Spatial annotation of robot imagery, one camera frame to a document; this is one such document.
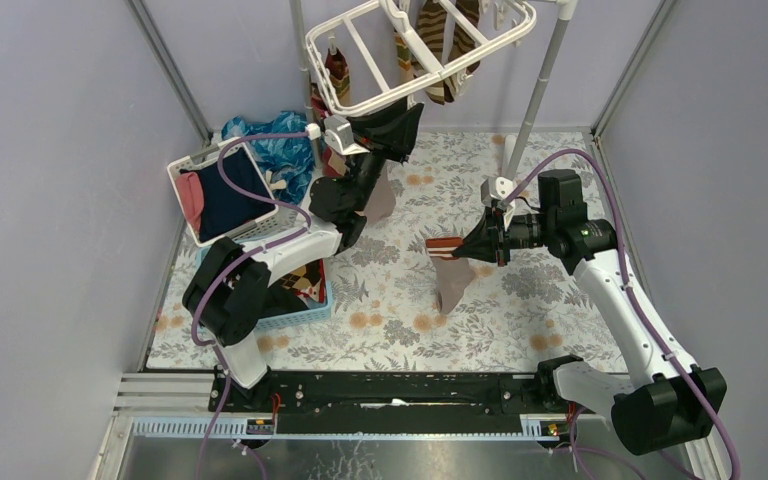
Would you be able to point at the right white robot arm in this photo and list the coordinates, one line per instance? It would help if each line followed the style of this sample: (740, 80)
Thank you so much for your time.
(668, 398)

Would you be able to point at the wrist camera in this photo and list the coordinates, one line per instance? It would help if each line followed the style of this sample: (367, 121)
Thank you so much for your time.
(494, 192)
(340, 136)

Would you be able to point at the brown patterned hanging sock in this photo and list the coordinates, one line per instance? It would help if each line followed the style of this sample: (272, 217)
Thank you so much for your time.
(462, 43)

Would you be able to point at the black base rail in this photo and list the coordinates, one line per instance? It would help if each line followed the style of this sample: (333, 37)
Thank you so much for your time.
(400, 403)

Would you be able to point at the pink cloth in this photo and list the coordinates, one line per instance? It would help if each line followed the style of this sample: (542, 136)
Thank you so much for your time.
(191, 196)

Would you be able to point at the blue laundry basket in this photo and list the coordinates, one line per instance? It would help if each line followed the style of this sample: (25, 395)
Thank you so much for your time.
(316, 312)

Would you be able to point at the white sock hanger frame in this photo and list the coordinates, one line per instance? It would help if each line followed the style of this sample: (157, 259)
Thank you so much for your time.
(432, 69)

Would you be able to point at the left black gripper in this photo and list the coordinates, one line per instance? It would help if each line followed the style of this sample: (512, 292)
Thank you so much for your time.
(371, 145)

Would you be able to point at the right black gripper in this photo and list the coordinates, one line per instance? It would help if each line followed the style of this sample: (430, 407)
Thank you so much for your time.
(483, 242)

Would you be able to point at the dark navy cloth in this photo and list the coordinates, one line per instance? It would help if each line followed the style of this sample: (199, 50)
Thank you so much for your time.
(225, 208)

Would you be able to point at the red striped sock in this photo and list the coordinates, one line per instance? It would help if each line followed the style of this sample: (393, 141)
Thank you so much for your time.
(334, 163)

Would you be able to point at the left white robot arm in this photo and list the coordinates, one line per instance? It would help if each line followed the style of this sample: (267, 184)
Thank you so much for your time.
(228, 294)

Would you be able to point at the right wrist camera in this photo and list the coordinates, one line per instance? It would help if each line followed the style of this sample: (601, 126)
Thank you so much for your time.
(494, 192)

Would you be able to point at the white laundry basket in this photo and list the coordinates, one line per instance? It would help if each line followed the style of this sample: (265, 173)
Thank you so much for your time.
(216, 153)

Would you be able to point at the pile of socks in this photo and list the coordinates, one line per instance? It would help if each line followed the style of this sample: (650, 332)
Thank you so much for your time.
(301, 289)

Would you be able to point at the blue patterned cloth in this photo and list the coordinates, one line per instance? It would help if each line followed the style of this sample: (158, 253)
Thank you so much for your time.
(286, 159)

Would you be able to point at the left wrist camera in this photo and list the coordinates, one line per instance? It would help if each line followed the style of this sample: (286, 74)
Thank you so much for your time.
(340, 136)

